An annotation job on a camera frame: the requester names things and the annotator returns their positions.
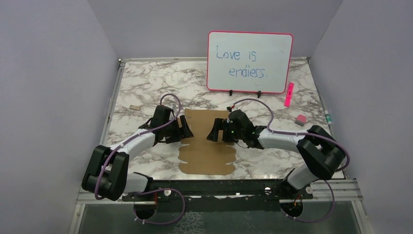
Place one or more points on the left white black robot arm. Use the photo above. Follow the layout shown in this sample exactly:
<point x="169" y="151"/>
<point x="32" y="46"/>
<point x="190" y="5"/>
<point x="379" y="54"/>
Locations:
<point x="107" y="173"/>

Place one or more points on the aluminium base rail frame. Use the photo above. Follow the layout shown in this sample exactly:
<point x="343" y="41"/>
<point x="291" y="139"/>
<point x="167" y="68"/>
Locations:
<point x="226" y="207"/>

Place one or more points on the pink grey eraser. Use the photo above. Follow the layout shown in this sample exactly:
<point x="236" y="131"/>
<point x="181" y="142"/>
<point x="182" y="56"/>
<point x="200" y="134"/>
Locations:
<point x="300" y="120"/>

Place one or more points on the pink framed whiteboard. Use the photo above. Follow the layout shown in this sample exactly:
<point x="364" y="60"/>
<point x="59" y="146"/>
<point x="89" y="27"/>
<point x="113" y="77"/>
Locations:
<point x="248" y="62"/>

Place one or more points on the brown cardboard box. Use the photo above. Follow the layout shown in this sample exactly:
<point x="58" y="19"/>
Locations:
<point x="200" y="156"/>

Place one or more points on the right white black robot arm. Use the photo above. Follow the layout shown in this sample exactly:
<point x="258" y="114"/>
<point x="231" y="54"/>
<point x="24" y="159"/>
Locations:
<point x="321" y="153"/>

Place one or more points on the pink highlighter marker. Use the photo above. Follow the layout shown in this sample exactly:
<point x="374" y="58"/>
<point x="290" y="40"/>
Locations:
<point x="289" y="94"/>

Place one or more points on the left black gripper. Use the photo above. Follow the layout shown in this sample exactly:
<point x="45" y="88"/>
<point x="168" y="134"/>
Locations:
<point x="185" y="131"/>

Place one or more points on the green white marker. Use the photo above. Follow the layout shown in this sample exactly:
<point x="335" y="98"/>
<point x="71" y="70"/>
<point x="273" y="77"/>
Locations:
<point x="328" y="117"/>

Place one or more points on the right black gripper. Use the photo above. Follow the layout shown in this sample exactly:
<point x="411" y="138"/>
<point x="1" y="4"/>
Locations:
<point x="220" y="124"/>

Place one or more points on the small wooden block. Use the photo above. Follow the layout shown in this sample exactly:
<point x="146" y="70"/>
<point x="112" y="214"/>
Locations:
<point x="135" y="108"/>

